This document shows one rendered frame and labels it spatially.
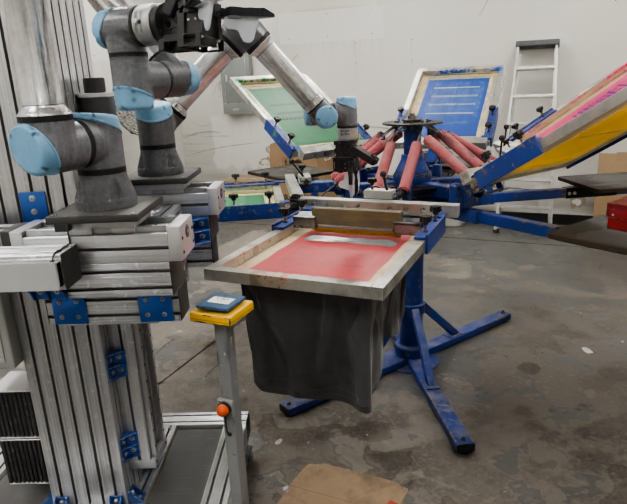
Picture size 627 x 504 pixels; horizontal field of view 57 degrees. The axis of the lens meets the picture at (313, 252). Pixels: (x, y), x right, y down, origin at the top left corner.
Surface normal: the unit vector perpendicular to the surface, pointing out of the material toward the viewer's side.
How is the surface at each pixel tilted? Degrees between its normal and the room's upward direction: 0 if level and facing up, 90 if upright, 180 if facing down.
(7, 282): 90
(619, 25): 90
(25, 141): 98
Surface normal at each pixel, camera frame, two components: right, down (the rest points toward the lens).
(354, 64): -0.40, 0.28
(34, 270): -0.03, 0.29
